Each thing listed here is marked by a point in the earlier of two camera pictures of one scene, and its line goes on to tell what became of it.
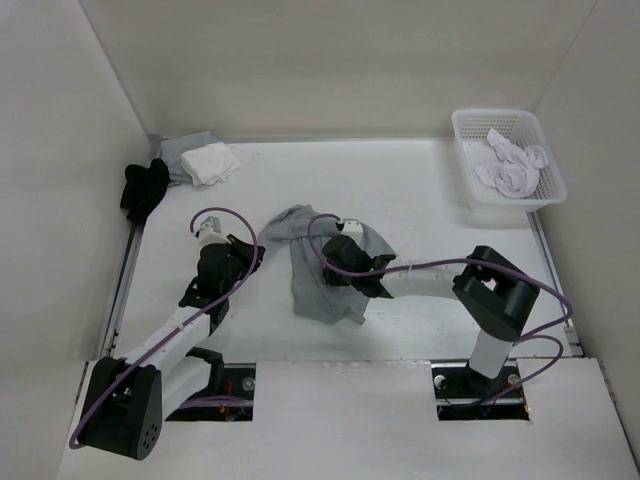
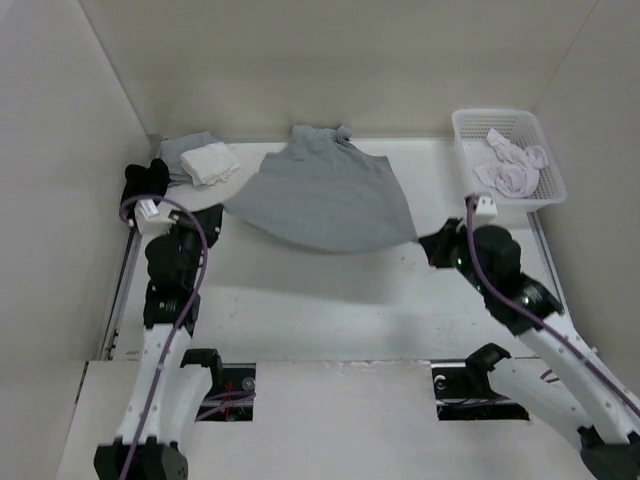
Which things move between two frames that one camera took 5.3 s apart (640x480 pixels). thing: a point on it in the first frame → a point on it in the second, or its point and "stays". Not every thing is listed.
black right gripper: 334,279 → 438,244
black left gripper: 243,250 → 211,218
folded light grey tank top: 172,150 stays
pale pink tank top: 517,172 stays
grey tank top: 309,232 → 322,193
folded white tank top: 209,165 stays
